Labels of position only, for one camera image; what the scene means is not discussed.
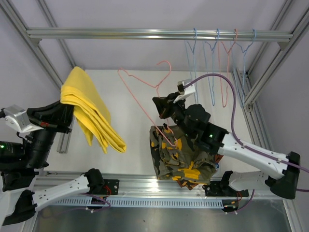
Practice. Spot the pink wire hanger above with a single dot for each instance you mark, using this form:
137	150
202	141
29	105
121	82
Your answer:
142	89

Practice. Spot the orange brown camouflage trousers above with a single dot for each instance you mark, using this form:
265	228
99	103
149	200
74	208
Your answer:
199	172

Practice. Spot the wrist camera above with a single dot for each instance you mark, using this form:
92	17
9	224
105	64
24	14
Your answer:
185	89
17	119

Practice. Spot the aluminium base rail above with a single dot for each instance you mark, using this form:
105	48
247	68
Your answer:
130	185

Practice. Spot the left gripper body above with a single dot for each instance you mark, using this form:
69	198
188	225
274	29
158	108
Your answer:
44	125

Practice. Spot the aluminium frame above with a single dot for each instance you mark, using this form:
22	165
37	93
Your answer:
292	17
14	17

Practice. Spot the right aluminium frame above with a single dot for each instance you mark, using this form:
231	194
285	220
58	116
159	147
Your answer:
292	17

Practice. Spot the left aluminium frame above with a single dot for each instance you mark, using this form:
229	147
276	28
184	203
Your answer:
14	17

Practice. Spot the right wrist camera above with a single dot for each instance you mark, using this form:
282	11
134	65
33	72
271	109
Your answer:
185	89

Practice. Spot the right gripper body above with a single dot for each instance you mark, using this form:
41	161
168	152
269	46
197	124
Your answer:
178	111

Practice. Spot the aluminium hanging rail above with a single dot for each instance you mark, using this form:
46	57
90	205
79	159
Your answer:
161	34

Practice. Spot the white slotted cable duct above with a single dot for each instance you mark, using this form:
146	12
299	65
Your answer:
142	202

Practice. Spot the grey yellow camouflage trousers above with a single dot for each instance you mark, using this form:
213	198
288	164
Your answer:
168	160

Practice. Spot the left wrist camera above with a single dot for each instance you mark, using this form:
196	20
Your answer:
17	119

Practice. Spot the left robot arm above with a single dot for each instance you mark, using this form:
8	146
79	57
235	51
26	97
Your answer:
20	162

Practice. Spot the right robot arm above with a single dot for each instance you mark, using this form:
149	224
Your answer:
277	172

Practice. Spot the blue hanger with camo trousers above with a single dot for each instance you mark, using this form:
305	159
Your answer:
190	54

